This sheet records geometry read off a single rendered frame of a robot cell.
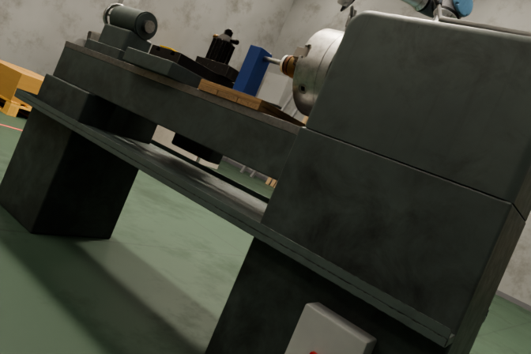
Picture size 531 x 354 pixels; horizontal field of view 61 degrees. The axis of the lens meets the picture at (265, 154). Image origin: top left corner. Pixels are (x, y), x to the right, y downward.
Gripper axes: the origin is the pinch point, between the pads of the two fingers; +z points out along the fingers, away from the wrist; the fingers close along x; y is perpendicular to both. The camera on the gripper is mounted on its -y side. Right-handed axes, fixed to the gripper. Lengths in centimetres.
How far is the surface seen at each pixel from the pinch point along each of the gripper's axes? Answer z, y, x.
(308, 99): 44.6, -14.1, 2.6
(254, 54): 32.0, 20.7, -0.1
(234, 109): 58, 9, 4
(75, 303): 142, 29, -9
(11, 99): 83, 409, -132
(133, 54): 54, 64, 12
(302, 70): 39.0, -10.5, 9.4
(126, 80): 62, 71, 3
